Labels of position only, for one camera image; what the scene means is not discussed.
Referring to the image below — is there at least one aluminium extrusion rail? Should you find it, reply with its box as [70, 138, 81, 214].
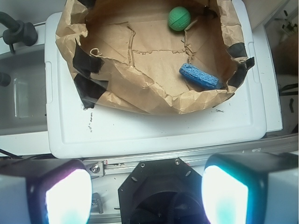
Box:
[82, 133, 299, 178]

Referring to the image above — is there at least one crumpled brown paper bag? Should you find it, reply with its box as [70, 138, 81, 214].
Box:
[56, 0, 254, 115]

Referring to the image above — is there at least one dark grey clamp knob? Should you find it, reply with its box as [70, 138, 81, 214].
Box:
[0, 12, 38, 54]

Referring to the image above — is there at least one clear plastic container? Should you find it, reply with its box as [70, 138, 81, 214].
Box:
[0, 45, 47, 135]

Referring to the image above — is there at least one green rubber ball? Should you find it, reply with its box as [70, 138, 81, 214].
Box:
[168, 7, 191, 31]

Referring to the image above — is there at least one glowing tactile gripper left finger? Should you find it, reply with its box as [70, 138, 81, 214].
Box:
[0, 159, 93, 224]

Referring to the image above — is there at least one blue rolled sponge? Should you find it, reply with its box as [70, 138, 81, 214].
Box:
[179, 63, 222, 90]

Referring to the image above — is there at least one black octagonal mount plate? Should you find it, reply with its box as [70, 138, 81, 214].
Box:
[118, 158, 209, 224]

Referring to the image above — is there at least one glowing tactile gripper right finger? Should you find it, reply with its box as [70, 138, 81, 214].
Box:
[201, 153, 299, 224]

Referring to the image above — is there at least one white plastic bin lid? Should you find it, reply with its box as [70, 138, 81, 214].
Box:
[45, 13, 267, 159]

